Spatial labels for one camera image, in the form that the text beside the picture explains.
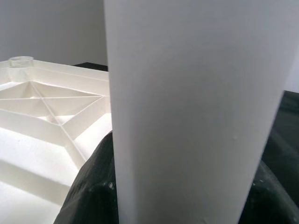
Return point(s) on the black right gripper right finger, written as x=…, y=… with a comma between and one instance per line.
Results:
x=275, y=198

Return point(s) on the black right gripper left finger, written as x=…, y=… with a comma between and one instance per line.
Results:
x=93, y=186

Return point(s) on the white tapered plastic table leg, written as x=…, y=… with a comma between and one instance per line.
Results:
x=187, y=93

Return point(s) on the white plastic children table top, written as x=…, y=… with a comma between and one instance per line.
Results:
x=35, y=151

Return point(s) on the black cloth table cover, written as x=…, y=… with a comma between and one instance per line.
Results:
x=287, y=116

